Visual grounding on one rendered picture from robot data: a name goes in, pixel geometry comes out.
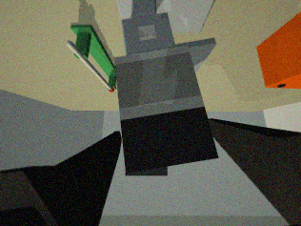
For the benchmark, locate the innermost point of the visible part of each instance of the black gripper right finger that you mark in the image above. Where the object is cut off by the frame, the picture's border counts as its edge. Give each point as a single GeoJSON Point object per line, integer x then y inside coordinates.
{"type": "Point", "coordinates": [271, 158]}

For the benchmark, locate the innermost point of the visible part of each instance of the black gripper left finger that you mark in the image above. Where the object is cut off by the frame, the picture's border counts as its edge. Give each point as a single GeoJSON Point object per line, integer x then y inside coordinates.
{"type": "Point", "coordinates": [71, 193]}

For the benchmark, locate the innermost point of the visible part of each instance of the grey pin with red cap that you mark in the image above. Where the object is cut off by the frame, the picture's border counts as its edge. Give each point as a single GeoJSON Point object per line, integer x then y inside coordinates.
{"type": "Point", "coordinates": [88, 63]}

